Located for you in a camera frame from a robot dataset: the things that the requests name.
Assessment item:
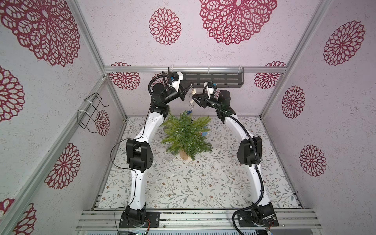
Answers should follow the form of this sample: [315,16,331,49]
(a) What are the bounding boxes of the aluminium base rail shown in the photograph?
[74,209,322,234]

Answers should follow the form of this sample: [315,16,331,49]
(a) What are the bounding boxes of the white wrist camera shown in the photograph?
[205,82,219,99]
[169,71,183,92]

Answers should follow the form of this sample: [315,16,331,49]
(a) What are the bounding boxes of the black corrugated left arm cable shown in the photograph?
[147,74,172,96]

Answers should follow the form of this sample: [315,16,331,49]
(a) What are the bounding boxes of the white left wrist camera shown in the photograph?
[169,71,183,92]

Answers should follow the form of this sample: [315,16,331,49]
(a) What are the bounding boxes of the string lights with ornaments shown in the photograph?
[186,84,197,115]

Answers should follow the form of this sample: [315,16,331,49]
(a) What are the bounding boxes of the grey metal wall shelf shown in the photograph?
[182,67,244,88]

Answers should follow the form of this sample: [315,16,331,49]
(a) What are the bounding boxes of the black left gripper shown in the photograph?
[164,80,193,105]

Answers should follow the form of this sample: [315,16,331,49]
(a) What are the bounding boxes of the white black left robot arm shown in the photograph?
[119,82,191,228]

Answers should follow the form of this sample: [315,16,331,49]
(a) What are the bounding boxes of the small green christmas tree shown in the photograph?
[161,112,213,161]

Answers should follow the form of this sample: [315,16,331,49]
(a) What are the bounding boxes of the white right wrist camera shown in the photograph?
[205,82,219,99]

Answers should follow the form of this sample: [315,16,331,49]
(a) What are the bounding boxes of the black wire wall basket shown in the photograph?
[76,93,111,136]

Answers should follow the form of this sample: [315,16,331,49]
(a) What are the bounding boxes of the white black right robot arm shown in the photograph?
[193,90,279,231]

